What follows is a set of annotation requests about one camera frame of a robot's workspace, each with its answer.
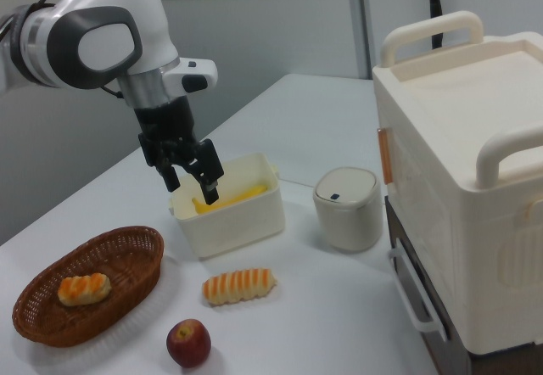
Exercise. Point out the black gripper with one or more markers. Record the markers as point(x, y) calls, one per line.
point(166, 118)

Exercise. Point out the yellow toy banana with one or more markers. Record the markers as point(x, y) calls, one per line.
point(237, 199)

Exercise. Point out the white open plastic bin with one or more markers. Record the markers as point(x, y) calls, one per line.
point(237, 226)

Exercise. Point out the brown wicker basket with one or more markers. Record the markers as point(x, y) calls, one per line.
point(106, 256)

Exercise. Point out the long orange striped bread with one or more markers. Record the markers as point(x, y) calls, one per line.
point(239, 286)

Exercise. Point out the short orange glazed bread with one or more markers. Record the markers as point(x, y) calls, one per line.
point(82, 289)

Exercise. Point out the small white lidded trash can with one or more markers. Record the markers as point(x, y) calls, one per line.
point(348, 214)

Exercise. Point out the red apple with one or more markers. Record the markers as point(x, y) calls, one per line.
point(188, 345)

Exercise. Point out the copper latch on cooler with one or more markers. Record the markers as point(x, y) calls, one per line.
point(385, 154)

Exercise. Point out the large white cooler box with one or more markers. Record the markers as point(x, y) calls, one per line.
point(466, 158)

